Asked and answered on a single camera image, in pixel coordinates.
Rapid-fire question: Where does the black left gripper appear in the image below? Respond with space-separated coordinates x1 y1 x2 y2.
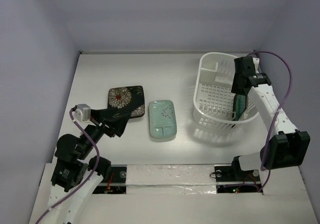
78 106 131 157

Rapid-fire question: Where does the small black floral plate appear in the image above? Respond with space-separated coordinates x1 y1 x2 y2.
107 86 145 109

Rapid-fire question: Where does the black teal square plate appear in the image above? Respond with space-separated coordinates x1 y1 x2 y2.
232 94 248 121

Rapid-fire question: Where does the pale green plate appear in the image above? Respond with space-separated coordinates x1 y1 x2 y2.
148 100 177 139

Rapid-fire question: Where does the large black floral plate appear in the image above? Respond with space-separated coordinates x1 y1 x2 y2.
123 101 145 119

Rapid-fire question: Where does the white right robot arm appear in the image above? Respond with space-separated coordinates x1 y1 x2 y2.
230 56 311 180

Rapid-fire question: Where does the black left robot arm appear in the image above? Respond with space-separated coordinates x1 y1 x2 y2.
36 104 131 223

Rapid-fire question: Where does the white plastic dish rack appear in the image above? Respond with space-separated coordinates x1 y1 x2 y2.
193 52 259 130

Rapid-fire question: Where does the silver taped front panel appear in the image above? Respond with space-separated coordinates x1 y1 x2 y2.
125 164 217 195

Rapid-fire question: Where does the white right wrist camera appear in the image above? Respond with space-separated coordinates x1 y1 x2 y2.
252 57 260 73

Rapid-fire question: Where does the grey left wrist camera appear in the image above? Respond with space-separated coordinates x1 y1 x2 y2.
69 104 91 122

